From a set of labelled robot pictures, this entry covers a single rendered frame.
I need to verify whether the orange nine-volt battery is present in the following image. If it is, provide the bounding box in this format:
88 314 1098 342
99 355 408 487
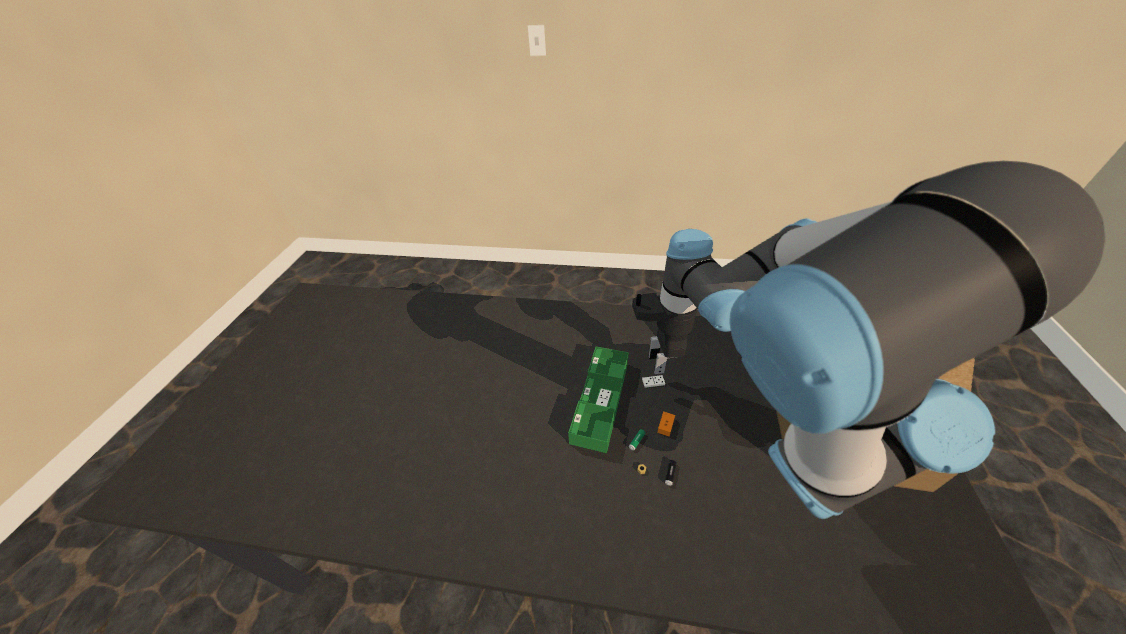
656 411 674 436

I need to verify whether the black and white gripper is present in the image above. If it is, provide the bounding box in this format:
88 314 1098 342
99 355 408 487
632 283 697 374

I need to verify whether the green rack of bins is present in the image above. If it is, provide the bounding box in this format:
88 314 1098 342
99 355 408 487
568 347 629 453

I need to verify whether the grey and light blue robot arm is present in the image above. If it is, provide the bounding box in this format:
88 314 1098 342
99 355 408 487
663 161 1105 519

